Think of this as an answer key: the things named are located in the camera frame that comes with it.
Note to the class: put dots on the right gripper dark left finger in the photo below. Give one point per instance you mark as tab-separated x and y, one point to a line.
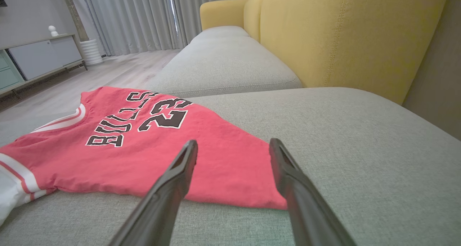
165	199

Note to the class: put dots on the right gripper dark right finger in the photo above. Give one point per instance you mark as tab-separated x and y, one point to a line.
302	202

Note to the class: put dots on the red Bulls jersey white sleeves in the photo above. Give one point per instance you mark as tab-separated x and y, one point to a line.
144	159

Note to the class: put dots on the large grey sofa seat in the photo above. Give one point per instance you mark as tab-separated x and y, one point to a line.
360	166

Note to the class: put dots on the white ribbed cylinder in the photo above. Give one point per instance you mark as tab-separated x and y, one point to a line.
92	53

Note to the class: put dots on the yellow sofa back cushion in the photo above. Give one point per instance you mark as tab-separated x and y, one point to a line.
353	37

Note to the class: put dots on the grey wooden sideboard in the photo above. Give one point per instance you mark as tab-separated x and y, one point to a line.
39	58

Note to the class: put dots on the small white figurine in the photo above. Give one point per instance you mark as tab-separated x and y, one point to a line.
53	30

